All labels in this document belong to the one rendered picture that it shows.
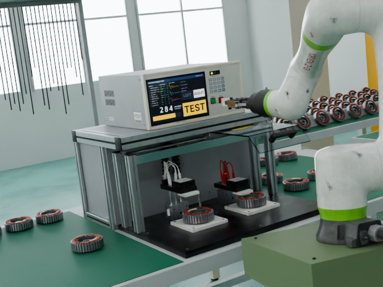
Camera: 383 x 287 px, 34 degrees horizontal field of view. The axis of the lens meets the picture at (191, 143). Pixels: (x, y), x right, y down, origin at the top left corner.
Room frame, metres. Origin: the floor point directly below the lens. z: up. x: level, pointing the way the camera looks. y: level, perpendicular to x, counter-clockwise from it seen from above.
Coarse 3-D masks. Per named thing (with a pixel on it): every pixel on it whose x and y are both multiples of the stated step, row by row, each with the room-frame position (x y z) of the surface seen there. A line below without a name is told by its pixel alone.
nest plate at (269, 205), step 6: (234, 204) 2.34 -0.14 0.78; (264, 204) 2.29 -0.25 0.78; (270, 204) 2.28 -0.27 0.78; (276, 204) 2.28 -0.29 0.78; (234, 210) 2.28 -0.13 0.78; (240, 210) 2.25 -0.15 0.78; (246, 210) 2.25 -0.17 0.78; (252, 210) 2.24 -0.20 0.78; (258, 210) 2.24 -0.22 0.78; (264, 210) 2.25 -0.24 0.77
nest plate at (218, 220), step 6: (216, 216) 2.21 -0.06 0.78; (174, 222) 2.20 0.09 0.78; (180, 222) 2.19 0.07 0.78; (210, 222) 2.15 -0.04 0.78; (216, 222) 2.14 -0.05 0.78; (222, 222) 2.15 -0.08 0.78; (186, 228) 2.12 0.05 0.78; (192, 228) 2.10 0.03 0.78; (198, 228) 2.10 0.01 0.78; (204, 228) 2.11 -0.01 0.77
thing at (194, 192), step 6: (180, 180) 2.26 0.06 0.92; (186, 180) 2.24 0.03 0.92; (192, 180) 2.24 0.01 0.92; (162, 186) 2.31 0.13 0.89; (168, 186) 2.28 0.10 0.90; (174, 186) 2.24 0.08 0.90; (180, 186) 2.21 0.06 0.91; (186, 186) 2.22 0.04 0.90; (192, 186) 2.23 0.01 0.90; (174, 192) 2.31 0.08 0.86; (180, 192) 2.21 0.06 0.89; (186, 192) 2.22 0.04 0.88; (192, 192) 2.21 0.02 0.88; (198, 192) 2.22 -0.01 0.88; (174, 198) 2.31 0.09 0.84; (180, 198) 2.32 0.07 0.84
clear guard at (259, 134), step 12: (216, 132) 2.37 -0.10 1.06; (228, 132) 2.33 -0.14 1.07; (240, 132) 2.30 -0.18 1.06; (252, 132) 2.27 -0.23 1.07; (264, 132) 2.24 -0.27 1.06; (276, 132) 2.26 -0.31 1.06; (300, 132) 2.29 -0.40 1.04; (264, 144) 2.19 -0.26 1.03; (276, 144) 2.21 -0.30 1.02; (288, 144) 2.23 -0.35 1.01
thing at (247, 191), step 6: (228, 180) 2.38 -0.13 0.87; (234, 180) 2.37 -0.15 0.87; (240, 180) 2.36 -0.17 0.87; (246, 180) 2.36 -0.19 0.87; (216, 186) 2.44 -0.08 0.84; (222, 186) 2.41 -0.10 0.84; (228, 186) 2.38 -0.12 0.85; (234, 186) 2.34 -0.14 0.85; (240, 186) 2.35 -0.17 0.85; (246, 186) 2.36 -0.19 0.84; (234, 192) 2.35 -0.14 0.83; (240, 192) 2.32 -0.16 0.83; (246, 192) 2.33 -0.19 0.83
